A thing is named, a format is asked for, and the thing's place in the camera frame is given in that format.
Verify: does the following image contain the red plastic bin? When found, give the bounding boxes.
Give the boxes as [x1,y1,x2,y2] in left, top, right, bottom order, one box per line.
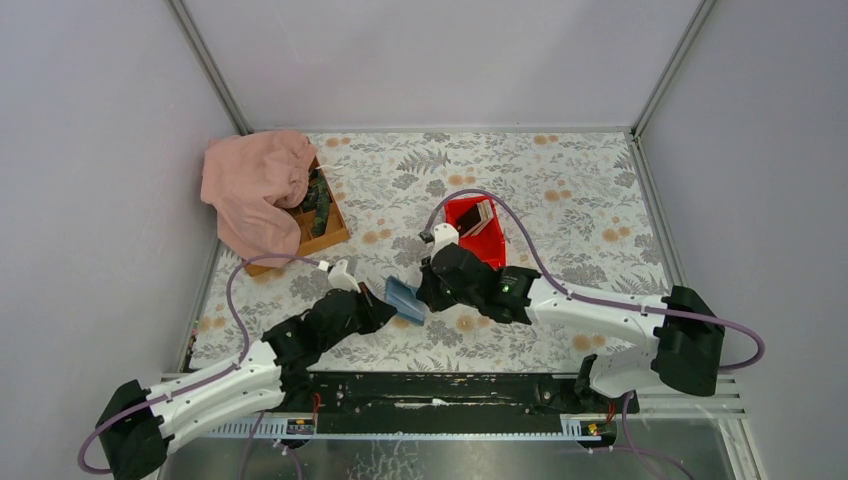
[444,196,506,268]

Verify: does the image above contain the blue card holder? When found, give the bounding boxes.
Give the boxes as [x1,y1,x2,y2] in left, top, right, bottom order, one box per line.
[385,276,428,326]

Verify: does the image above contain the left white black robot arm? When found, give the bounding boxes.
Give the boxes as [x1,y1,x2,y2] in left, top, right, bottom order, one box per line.
[90,289,397,479]

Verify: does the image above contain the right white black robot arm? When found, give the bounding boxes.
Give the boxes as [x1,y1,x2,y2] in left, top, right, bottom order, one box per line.
[417,243,725,398]

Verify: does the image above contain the wooden organizer tray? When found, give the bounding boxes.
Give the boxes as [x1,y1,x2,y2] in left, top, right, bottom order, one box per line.
[284,158,350,257]

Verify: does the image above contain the dark green patterned item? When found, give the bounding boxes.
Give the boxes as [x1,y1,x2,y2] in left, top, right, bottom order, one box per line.
[300,169,331,237]

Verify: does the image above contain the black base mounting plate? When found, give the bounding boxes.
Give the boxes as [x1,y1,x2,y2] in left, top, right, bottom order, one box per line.
[272,372,640,433]

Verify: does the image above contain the floral patterned table mat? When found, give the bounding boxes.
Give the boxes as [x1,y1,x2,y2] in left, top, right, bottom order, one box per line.
[188,130,690,374]

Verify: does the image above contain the pink cloth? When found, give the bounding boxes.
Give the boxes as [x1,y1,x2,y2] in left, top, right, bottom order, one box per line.
[200,130,317,259]

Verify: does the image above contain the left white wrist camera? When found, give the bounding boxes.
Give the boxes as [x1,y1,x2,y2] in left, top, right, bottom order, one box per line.
[318,259,361,293]

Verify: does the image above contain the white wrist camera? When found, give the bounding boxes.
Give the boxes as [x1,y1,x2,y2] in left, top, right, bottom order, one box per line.
[318,259,361,293]
[419,223,459,256]

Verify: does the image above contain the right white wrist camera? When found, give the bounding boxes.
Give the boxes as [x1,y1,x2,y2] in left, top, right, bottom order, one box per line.
[419,223,459,256]

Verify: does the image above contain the white slotted cable duct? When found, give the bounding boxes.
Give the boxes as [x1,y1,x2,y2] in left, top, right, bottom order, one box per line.
[170,415,614,441]

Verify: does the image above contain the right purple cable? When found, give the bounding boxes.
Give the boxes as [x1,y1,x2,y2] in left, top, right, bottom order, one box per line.
[420,189,766,480]

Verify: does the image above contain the purple cable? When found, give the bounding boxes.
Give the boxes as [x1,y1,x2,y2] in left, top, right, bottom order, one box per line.
[77,254,333,480]
[420,189,766,480]

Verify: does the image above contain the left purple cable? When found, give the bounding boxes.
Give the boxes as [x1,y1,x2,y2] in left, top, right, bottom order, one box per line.
[77,254,333,480]

